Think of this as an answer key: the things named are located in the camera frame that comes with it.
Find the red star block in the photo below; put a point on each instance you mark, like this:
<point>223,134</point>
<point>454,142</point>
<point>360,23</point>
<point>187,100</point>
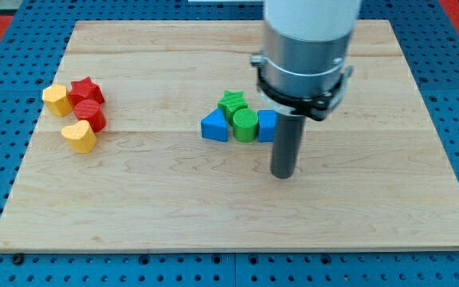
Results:
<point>85,90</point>

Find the blue triangle block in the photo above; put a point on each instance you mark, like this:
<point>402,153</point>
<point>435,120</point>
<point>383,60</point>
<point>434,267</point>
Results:
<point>214,126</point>

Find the yellow heart block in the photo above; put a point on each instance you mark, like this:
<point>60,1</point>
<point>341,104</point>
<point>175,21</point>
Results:
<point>80,136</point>

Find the yellow hexagon block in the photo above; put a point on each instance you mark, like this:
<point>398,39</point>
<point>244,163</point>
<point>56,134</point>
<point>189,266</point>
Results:
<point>56,99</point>

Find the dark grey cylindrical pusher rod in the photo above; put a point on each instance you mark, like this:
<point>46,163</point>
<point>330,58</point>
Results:
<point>286,145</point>

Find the blue cube block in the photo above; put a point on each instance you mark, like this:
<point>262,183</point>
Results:
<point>267,120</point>

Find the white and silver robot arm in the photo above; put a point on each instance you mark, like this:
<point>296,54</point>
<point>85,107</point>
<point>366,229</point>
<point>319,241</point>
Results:
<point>301,68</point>

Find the green star block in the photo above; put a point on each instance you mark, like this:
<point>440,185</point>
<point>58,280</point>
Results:
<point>230,103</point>

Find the light wooden board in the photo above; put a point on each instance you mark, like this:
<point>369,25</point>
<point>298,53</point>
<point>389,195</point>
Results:
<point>372,177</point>

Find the red cylinder block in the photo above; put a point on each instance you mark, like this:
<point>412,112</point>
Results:
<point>91,111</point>

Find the green cylinder block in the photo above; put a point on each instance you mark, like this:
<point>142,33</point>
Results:
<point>245,123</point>

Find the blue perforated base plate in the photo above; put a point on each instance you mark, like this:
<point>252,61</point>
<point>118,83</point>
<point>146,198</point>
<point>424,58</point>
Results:
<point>30,53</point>

